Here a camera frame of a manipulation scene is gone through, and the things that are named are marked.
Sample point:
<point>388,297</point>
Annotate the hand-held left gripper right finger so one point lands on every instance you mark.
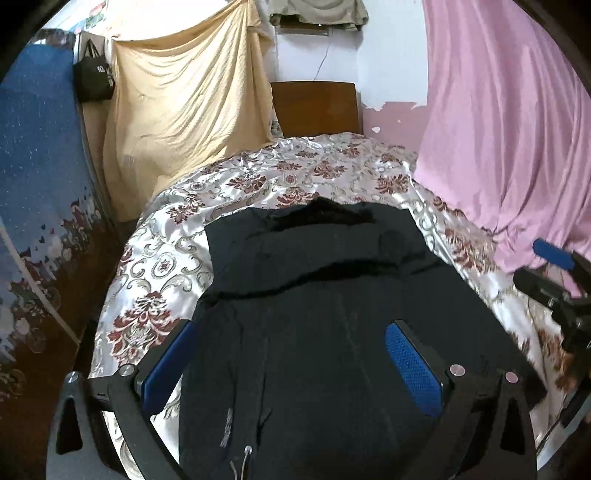
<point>415,369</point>

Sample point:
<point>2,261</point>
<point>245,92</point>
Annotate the black padded jacket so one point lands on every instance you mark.
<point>323,323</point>

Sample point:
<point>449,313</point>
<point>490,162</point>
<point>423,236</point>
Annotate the yellow hanging cloth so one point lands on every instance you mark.
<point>184,106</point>

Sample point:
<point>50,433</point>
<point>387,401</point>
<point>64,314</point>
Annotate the pink curtain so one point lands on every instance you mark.
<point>498,138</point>

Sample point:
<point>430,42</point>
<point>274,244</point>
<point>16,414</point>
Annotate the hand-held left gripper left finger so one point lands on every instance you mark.
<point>164,369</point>

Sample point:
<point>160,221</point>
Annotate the blue dotted fabric wardrobe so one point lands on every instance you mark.
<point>37,184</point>

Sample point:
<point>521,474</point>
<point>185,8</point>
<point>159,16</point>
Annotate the beige garment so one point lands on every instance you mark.
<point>318,11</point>

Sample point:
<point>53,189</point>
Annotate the wooden headboard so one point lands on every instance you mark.
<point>314,108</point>

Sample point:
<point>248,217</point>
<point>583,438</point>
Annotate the black tote bag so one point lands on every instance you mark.
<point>92,78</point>

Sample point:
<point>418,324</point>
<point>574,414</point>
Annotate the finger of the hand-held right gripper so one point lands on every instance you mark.
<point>551,251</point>
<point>538,286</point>

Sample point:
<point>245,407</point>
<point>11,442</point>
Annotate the floral satin bedspread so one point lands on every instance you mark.
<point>286,170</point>

